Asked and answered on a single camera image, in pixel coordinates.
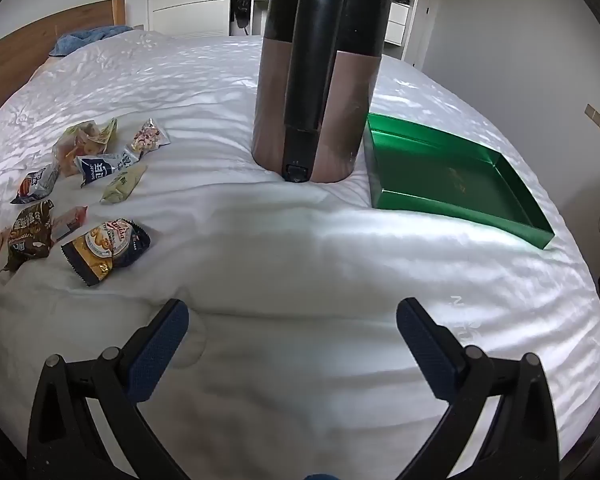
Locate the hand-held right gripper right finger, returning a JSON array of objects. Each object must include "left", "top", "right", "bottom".
[{"left": 396, "top": 297, "right": 561, "bottom": 480}]

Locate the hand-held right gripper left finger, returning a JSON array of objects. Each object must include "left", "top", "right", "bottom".
[{"left": 26, "top": 298, "right": 191, "bottom": 480}]

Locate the red white snack packet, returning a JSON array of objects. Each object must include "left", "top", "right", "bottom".
[{"left": 50, "top": 205, "right": 89, "bottom": 244}]

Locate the green tray box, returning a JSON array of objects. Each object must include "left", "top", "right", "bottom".
[{"left": 366, "top": 112, "right": 556, "bottom": 251}]

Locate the blue white biscuit packet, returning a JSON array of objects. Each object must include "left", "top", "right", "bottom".
[{"left": 10, "top": 164, "right": 62, "bottom": 206}]

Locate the white drawer unit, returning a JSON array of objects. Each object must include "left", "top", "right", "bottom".
[{"left": 382, "top": 2, "right": 415, "bottom": 47}]

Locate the gold dark blue snack packet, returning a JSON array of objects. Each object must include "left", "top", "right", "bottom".
[{"left": 60, "top": 218, "right": 152, "bottom": 288}]

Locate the white door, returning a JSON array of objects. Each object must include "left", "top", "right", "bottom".
[{"left": 405, "top": 0, "right": 439, "bottom": 68}]

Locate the white bed quilt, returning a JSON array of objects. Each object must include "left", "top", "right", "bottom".
[{"left": 0, "top": 27, "right": 600, "bottom": 480}]

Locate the pale green snack packet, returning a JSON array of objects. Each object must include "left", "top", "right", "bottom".
[{"left": 99, "top": 165, "right": 147, "bottom": 206}]

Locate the brown snack packet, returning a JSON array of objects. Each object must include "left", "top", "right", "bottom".
[{"left": 0, "top": 199, "right": 56, "bottom": 273}]

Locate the small pink nut packet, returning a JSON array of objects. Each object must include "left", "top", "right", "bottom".
[{"left": 126, "top": 118, "right": 171, "bottom": 162}]

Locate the white blue snack packet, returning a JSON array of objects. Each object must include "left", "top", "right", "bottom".
[{"left": 74, "top": 151, "right": 149, "bottom": 189}]

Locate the clear dried fruit packet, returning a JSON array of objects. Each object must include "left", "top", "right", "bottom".
[{"left": 54, "top": 118, "right": 119, "bottom": 177}]

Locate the blue towel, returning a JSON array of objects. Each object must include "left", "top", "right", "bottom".
[{"left": 47, "top": 25, "right": 134, "bottom": 57}]

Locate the wooden headboard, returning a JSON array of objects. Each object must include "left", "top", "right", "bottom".
[{"left": 0, "top": 0, "right": 127, "bottom": 133}]

